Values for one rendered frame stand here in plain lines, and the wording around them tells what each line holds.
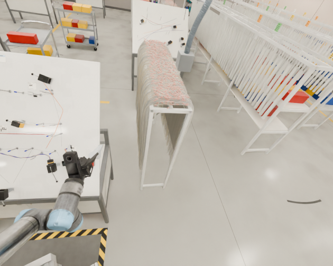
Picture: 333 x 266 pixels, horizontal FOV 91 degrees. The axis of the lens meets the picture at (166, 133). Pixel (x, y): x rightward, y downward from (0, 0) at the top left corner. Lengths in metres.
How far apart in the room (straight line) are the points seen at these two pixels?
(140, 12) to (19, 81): 3.07
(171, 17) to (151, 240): 4.02
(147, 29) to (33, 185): 3.38
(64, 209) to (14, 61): 1.10
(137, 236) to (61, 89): 1.74
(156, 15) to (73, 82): 3.08
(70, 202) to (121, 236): 1.61
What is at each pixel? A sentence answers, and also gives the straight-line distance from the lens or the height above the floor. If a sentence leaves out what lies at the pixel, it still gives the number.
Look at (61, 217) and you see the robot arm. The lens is 0.70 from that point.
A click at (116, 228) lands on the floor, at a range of 2.30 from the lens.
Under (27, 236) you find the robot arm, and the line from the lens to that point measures 0.77.
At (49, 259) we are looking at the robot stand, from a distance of 1.18.
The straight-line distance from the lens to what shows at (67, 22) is 6.07.
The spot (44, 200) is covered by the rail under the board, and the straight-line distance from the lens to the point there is 1.62.
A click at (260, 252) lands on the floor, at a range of 2.73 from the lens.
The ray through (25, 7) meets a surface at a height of 0.52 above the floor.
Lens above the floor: 2.23
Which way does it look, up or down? 45 degrees down
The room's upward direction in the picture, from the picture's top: 14 degrees clockwise
